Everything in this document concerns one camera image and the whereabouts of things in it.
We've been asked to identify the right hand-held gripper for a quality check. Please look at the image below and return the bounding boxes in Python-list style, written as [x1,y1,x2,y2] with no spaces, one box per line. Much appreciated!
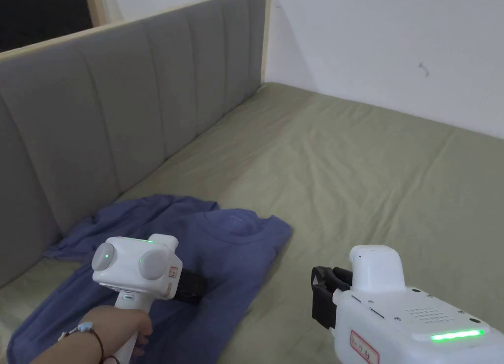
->
[312,244,504,364]

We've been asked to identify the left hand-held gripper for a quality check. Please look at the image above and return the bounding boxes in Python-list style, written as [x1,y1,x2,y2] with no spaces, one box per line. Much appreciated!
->
[92,233,208,364]

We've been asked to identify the person's left hand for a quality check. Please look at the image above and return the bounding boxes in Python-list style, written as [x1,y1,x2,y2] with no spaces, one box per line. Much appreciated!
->
[83,304,154,350]

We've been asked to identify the bed with pale green sheet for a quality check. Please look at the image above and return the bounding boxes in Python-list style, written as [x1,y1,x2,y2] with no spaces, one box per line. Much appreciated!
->
[0,82,504,364]

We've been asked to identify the person's left forearm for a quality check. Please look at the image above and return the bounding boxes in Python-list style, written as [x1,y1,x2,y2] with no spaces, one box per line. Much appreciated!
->
[28,318,121,364]

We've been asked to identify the grey padded headboard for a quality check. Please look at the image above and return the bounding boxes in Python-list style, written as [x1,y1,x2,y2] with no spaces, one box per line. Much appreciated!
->
[0,0,273,290]

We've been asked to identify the blue shirt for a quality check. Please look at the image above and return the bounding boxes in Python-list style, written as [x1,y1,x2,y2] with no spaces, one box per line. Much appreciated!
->
[5,194,294,364]

